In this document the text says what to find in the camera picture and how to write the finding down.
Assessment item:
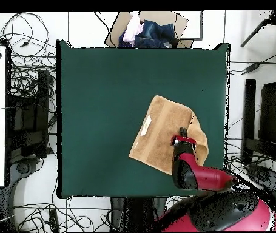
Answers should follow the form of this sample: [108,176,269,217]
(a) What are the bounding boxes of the black looped cable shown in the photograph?
[1,12,50,58]

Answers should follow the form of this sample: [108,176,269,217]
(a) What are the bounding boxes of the blue jeans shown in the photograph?
[118,19,180,49]

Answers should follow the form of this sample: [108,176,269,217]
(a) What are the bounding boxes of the dark green table cloth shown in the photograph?
[56,39,231,198]

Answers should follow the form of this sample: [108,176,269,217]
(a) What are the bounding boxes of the tan terry towel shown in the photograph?
[128,95,209,176]

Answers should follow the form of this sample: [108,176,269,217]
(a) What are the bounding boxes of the white garment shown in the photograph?
[122,13,144,46]

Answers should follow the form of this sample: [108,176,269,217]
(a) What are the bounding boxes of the grey round stand foot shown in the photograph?
[247,164,276,195]
[10,157,40,180]

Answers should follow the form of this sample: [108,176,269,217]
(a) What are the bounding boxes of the black power strip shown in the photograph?
[49,209,59,232]

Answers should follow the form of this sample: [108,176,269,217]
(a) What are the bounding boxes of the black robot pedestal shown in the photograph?
[109,197,169,232]

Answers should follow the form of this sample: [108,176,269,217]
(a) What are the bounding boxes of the black power adapter with cable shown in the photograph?
[229,49,276,76]

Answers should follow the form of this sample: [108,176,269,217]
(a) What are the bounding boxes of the cardboard box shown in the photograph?
[104,10,194,49]

